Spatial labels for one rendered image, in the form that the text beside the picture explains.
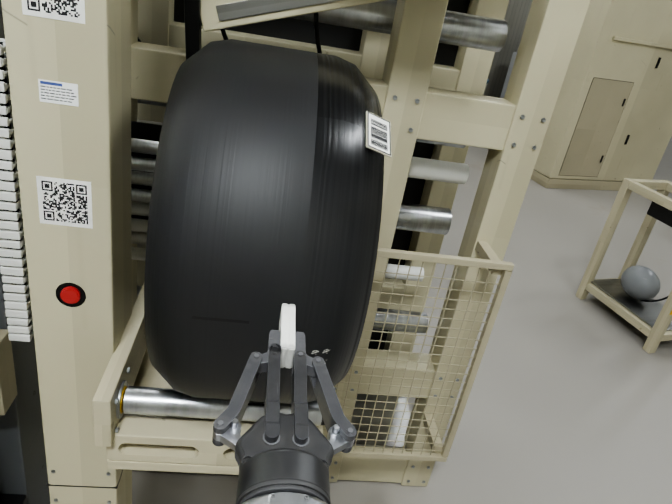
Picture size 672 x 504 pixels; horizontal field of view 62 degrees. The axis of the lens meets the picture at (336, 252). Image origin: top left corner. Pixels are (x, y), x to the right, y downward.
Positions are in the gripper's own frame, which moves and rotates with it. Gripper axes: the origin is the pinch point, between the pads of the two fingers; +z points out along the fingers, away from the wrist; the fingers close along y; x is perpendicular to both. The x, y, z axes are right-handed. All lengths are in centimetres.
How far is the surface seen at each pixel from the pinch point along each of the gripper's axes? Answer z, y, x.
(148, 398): 18.1, 18.8, 34.1
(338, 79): 31.6, -4.5, -18.1
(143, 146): 69, 30, 14
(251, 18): 72, 10, -15
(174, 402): 17.8, 14.6, 34.3
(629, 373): 144, -192, 145
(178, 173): 16.6, 14.2, -8.8
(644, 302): 198, -228, 139
